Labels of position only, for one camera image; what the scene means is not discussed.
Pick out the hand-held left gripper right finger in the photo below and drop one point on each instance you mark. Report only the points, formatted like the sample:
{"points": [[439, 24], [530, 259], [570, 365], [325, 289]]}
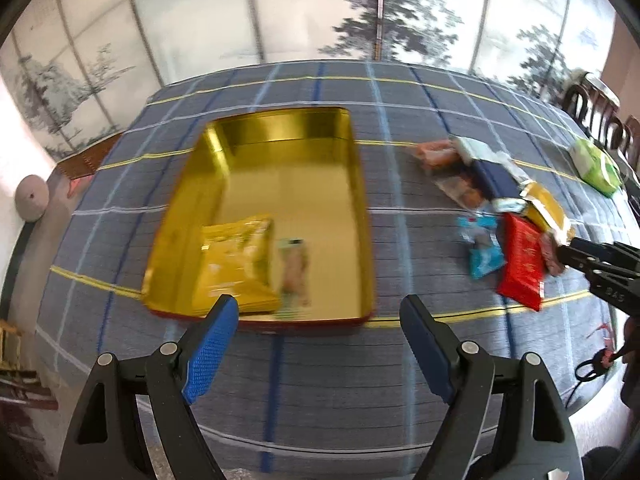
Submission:
{"points": [[425, 347]]}

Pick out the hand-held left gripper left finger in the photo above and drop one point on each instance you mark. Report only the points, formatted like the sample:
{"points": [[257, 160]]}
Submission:
{"points": [[210, 350]]}

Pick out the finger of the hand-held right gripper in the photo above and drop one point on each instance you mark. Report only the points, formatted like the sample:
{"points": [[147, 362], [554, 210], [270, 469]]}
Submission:
{"points": [[597, 247], [580, 260]]}

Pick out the red snack packet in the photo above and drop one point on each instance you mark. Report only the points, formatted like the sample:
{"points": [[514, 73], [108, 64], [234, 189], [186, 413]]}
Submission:
{"points": [[522, 255]]}

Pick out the gold snack packet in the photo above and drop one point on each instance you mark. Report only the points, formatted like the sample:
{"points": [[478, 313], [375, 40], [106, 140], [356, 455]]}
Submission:
{"points": [[545, 207]]}

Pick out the teal snack packet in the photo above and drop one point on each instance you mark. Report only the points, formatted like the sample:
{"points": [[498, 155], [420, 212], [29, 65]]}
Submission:
{"points": [[482, 257]]}

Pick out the mint and navy snack packet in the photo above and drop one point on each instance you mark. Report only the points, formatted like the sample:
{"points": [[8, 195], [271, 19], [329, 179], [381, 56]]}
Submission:
{"points": [[492, 175]]}

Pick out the gold metal tin box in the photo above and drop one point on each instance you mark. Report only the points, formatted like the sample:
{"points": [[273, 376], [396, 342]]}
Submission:
{"points": [[300, 195]]}

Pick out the green tissue pack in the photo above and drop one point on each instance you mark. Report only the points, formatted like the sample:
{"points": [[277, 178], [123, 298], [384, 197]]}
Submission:
{"points": [[595, 165]]}

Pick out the yellow snack packet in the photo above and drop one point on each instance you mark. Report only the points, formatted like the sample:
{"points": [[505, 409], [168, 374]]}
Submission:
{"points": [[230, 260]]}

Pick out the blue plaid tablecloth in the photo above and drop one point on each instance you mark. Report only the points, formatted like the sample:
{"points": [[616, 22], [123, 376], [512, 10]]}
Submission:
{"points": [[325, 385]]}

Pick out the dark wooden chair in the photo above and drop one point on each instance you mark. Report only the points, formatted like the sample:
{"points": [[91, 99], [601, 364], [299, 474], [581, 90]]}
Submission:
{"points": [[631, 140], [587, 105]]}

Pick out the clear beige snack packet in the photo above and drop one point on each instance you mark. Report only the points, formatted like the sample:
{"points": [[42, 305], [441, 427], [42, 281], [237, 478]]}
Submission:
{"points": [[295, 270]]}

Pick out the clear orange snack packet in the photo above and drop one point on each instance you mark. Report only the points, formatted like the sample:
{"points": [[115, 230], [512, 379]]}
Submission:
{"points": [[465, 190], [437, 155]]}

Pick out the wooden stool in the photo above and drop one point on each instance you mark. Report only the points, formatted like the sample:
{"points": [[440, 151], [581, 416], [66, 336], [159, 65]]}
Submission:
{"points": [[20, 380]]}

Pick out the red object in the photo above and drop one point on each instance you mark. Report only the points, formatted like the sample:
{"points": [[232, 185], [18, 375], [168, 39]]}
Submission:
{"points": [[73, 187]]}

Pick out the painted folding screen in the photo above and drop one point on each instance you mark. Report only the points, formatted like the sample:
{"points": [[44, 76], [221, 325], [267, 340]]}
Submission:
{"points": [[200, 10]]}

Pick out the round grey wall disc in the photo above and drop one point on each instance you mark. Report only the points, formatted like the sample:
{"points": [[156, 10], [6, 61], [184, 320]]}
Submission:
{"points": [[31, 197]]}

